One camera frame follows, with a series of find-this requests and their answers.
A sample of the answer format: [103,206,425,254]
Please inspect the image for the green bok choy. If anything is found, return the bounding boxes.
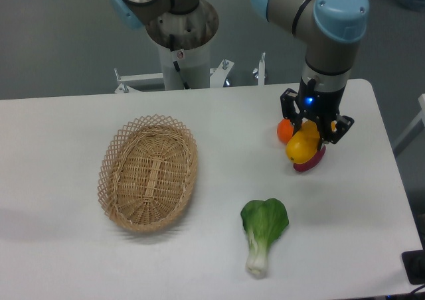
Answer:
[240,198,290,277]

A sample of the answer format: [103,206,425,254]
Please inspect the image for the purple sweet potato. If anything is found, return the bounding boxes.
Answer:
[293,146,326,173]

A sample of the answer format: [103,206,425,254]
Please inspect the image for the orange fruit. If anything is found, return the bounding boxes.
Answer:
[276,119,294,144]

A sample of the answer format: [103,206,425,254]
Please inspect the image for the yellow mango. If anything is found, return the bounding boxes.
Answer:
[286,120,320,164]

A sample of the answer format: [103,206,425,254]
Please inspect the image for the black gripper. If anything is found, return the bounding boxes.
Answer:
[280,75,355,144]

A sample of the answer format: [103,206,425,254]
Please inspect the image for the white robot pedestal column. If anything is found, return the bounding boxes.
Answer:
[157,44,211,90]

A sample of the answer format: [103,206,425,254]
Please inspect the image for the white metal base frame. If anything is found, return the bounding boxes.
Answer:
[113,52,268,94]

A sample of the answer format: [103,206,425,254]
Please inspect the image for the black device at table edge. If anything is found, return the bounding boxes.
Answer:
[401,250,424,285]

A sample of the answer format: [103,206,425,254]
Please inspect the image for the woven wicker basket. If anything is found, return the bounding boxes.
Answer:
[98,115,198,233]

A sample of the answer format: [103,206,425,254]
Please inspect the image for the white bracket at right edge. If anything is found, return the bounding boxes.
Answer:
[392,94,424,157]

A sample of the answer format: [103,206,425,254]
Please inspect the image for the black cable on pedestal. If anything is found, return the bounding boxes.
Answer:
[169,34,191,90]

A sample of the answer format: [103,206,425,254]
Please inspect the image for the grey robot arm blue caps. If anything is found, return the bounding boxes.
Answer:
[110,0,369,144]

